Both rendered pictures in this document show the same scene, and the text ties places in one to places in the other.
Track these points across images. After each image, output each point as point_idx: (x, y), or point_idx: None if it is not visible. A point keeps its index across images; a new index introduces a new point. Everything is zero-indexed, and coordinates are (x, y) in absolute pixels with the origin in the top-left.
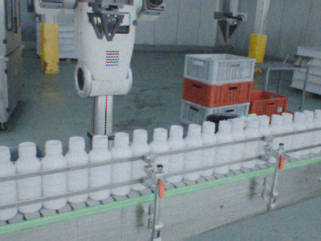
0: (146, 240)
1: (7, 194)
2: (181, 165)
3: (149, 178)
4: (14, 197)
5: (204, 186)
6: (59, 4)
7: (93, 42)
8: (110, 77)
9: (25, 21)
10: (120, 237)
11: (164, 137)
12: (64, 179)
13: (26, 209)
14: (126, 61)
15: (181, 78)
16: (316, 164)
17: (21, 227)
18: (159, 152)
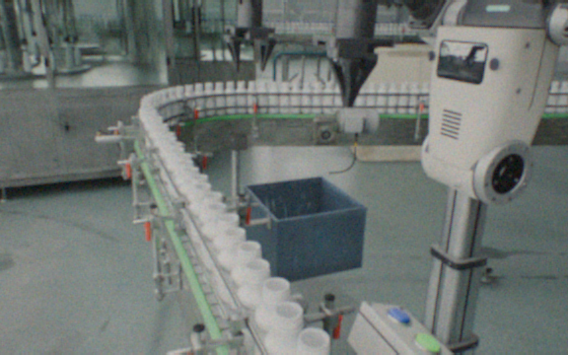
0: (180, 300)
1: (162, 172)
2: (201, 246)
3: (178, 227)
4: (167, 178)
5: (195, 294)
6: (426, 31)
7: (431, 92)
8: (444, 155)
9: None
10: (174, 269)
11: (195, 194)
12: (171, 182)
13: None
14: (470, 135)
15: None
16: None
17: (157, 199)
18: (186, 206)
